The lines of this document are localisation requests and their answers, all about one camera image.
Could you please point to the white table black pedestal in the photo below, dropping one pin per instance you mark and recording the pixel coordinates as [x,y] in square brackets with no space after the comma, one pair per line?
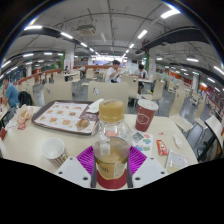
[215,126]

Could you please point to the red paper cup with lid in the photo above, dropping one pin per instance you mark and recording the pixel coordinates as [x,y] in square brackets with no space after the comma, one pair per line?
[145,116]

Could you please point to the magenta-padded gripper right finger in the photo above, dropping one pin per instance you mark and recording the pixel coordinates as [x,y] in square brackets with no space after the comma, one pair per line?
[138,158]

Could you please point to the white sachet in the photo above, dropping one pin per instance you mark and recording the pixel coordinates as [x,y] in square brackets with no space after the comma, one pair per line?
[177,141]

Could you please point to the group of ceiling lights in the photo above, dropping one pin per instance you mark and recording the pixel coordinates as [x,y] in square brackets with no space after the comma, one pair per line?
[170,13]

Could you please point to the ceiling air conditioner unit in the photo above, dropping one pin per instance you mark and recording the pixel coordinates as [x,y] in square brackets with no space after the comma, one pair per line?
[86,30]

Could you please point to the person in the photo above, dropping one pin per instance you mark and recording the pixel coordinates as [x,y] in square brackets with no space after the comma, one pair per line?
[113,71]
[10,95]
[141,73]

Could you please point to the beige chair with round hole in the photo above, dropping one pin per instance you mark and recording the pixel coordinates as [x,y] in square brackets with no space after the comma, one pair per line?
[57,91]
[108,91]

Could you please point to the clear bottle with tan cap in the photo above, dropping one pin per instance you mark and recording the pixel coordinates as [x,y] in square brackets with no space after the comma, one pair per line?
[111,146]

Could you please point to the red sauce packet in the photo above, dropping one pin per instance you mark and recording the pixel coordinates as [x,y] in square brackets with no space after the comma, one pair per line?
[162,147]

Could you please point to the crumpled white napkin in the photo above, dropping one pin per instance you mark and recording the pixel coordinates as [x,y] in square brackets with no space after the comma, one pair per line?
[95,106]

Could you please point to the colourful printed flyer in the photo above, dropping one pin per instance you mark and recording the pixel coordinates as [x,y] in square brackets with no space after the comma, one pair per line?
[143,140]

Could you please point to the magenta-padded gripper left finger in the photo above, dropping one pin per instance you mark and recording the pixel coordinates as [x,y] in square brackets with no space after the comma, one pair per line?
[83,157]

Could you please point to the clear plastic bag with card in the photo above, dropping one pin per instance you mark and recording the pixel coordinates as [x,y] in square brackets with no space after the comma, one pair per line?
[175,160]

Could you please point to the dark food tray paper liner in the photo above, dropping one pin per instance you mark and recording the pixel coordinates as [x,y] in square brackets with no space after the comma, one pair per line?
[63,116]

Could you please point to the group of beige chairs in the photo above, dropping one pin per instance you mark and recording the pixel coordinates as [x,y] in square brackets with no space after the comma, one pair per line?
[156,90]

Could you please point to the black backpack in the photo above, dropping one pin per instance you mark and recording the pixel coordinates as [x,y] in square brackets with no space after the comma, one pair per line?
[25,98]

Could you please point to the crumpled food wrapper bag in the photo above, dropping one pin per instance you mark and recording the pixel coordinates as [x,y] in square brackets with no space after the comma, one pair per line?
[21,115]

